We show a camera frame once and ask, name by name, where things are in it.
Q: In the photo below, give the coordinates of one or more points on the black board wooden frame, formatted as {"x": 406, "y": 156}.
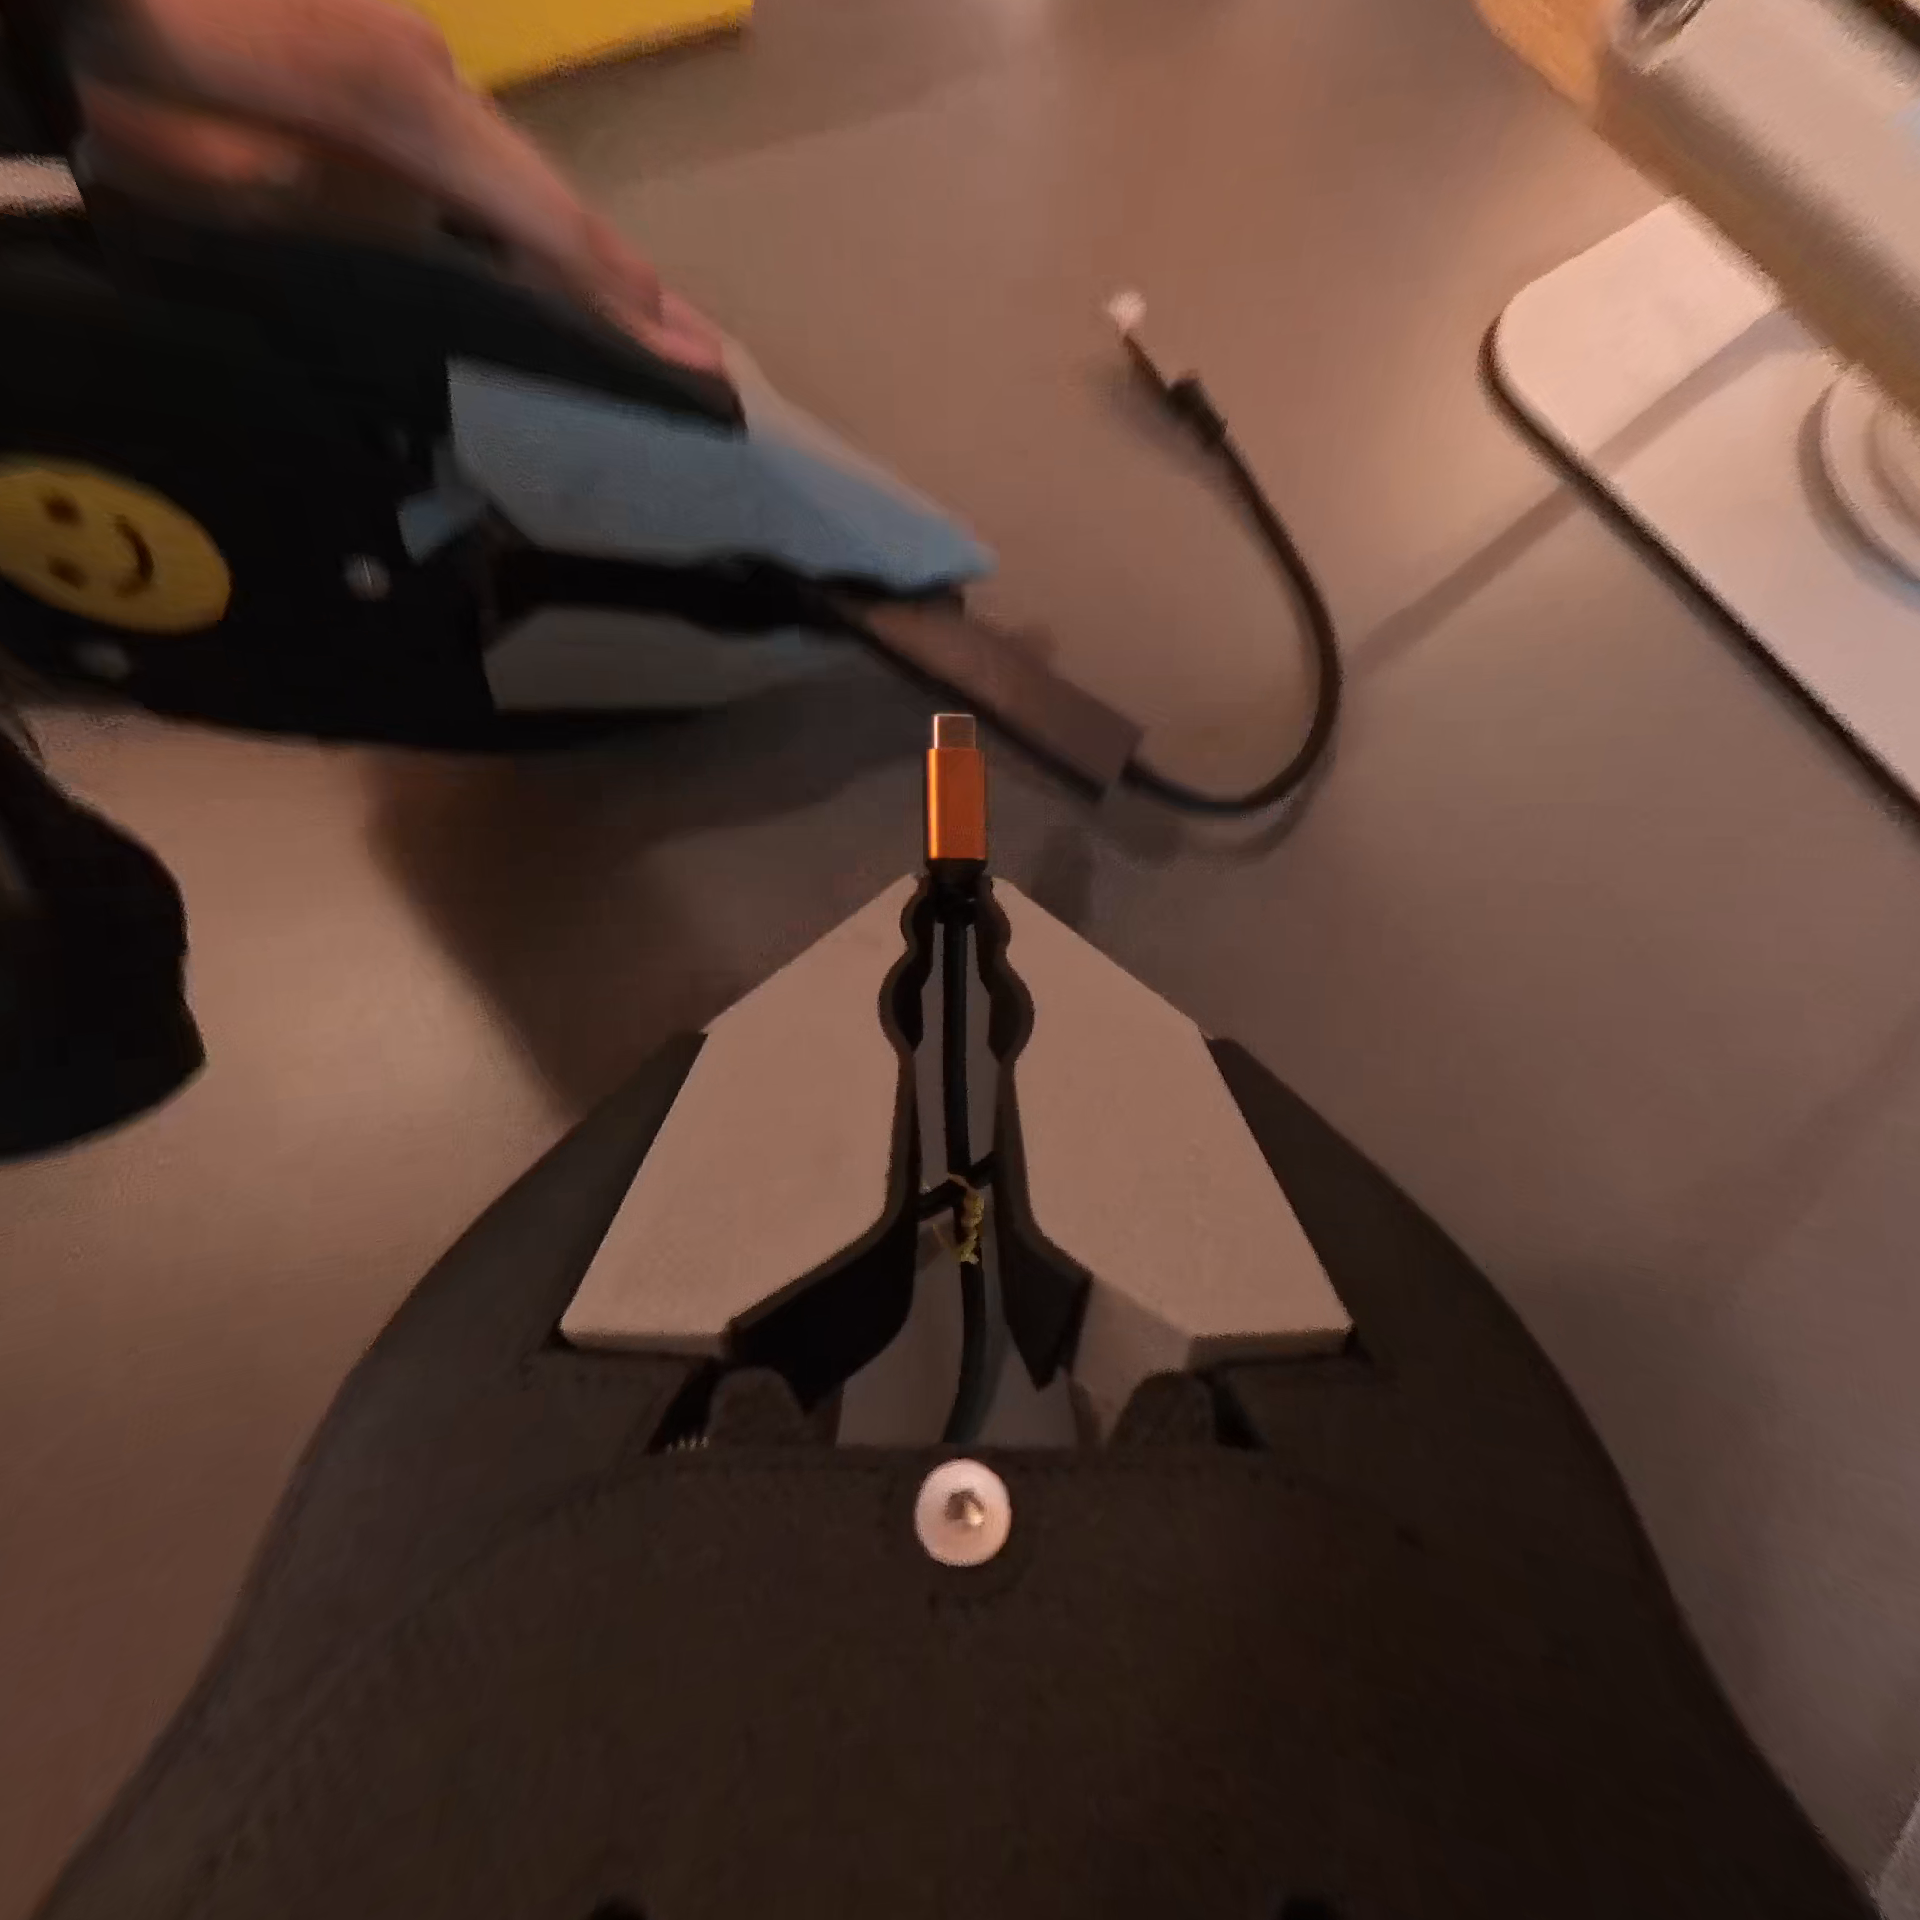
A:
{"x": 1546, "y": 45}

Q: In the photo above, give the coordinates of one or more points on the person's left hand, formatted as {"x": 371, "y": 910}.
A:
{"x": 329, "y": 120}

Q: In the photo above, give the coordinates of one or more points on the white board stand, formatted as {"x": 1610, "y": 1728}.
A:
{"x": 1680, "y": 421}

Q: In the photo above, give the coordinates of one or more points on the yellow plastic bin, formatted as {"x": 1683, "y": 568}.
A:
{"x": 600, "y": 38}

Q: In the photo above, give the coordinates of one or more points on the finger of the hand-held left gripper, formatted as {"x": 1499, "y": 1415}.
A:
{"x": 705, "y": 465}
{"x": 662, "y": 653}

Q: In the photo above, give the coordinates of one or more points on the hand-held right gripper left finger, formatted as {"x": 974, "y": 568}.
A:
{"x": 751, "y": 1171}

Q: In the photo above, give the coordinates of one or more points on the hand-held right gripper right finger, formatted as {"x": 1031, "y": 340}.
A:
{"x": 1171, "y": 1184}

